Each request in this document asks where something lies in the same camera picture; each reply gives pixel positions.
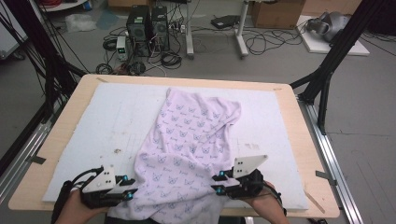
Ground white floor board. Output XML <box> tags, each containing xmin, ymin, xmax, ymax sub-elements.
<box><xmin>295</xmin><ymin>14</ymin><xmax>371</xmax><ymax>57</ymax></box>

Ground grey helmet-shaped device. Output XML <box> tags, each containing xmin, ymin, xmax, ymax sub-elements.
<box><xmin>304</xmin><ymin>11</ymin><xmax>351</xmax><ymax>43</ymax></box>

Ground aluminium rail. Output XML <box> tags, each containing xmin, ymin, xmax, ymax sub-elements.
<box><xmin>298</xmin><ymin>98</ymin><xmax>364</xmax><ymax>224</ymax></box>
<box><xmin>0</xmin><ymin>119</ymin><xmax>53</xmax><ymax>203</ymax></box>

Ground thin wooden stick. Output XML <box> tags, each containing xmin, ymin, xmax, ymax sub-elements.
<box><xmin>306</xmin><ymin>191</ymin><xmax>326</xmax><ymax>215</ymax></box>

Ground white power supply box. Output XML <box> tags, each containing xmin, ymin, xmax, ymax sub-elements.
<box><xmin>115</xmin><ymin>35</ymin><xmax>129</xmax><ymax>62</ymax></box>

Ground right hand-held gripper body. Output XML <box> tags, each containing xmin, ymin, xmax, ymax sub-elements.
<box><xmin>226</xmin><ymin>154</ymin><xmax>269</xmax><ymax>201</ymax></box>

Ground large black computer tower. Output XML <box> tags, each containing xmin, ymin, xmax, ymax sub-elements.
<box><xmin>125</xmin><ymin>5</ymin><xmax>153</xmax><ymax>58</ymax></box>

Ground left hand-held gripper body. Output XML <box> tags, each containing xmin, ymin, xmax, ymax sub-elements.
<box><xmin>79</xmin><ymin>163</ymin><xmax>126</xmax><ymax>210</ymax></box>

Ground slim black computer tower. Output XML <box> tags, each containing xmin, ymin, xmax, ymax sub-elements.
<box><xmin>150</xmin><ymin>6</ymin><xmax>171</xmax><ymax>52</ymax></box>

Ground black flat case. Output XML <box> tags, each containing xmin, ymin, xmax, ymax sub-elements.
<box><xmin>210</xmin><ymin>14</ymin><xmax>241</xmax><ymax>30</ymax></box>

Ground black metal frame stand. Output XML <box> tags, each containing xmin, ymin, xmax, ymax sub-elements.
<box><xmin>0</xmin><ymin>0</ymin><xmax>89</xmax><ymax>123</ymax></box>
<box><xmin>289</xmin><ymin>0</ymin><xmax>385</xmax><ymax>135</ymax></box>

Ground tangle of black floor cables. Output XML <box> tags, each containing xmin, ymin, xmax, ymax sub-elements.
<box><xmin>242</xmin><ymin>27</ymin><xmax>304</xmax><ymax>56</ymax></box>

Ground small coiled black cable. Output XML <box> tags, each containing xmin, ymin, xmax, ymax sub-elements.
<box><xmin>102</xmin><ymin>36</ymin><xmax>118</xmax><ymax>52</ymax></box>

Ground white grid foam mat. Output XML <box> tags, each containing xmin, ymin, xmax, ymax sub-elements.
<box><xmin>41</xmin><ymin>81</ymin><xmax>309</xmax><ymax>211</ymax></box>

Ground clear plastic bag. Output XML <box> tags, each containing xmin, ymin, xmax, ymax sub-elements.
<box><xmin>64</xmin><ymin>12</ymin><xmax>98</xmax><ymax>34</ymax></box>

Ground person's left hand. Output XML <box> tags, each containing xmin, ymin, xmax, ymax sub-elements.
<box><xmin>55</xmin><ymin>189</ymin><xmax>110</xmax><ymax>224</ymax></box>

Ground grey tape piece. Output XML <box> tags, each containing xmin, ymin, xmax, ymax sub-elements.
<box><xmin>315</xmin><ymin>170</ymin><xmax>338</xmax><ymax>187</ymax></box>
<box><xmin>26</xmin><ymin>154</ymin><xmax>47</xmax><ymax>165</ymax></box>

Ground white desk leg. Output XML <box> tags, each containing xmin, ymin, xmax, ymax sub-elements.
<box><xmin>184</xmin><ymin>0</ymin><xmax>195</xmax><ymax>60</ymax></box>
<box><xmin>234</xmin><ymin>0</ymin><xmax>250</xmax><ymax>59</ymax></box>

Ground brown cardboard box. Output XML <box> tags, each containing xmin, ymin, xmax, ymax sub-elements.
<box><xmin>249</xmin><ymin>0</ymin><xmax>306</xmax><ymax>30</ymax></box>

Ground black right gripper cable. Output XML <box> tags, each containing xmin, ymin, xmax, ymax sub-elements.
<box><xmin>263</xmin><ymin>182</ymin><xmax>288</xmax><ymax>217</ymax></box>

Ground lavender patterned cloth garment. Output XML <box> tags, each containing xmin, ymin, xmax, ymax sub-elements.
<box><xmin>106</xmin><ymin>87</ymin><xmax>243</xmax><ymax>224</ymax></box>

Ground person's right hand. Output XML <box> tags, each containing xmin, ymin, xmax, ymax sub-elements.
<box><xmin>242</xmin><ymin>180</ymin><xmax>290</xmax><ymax>224</ymax></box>

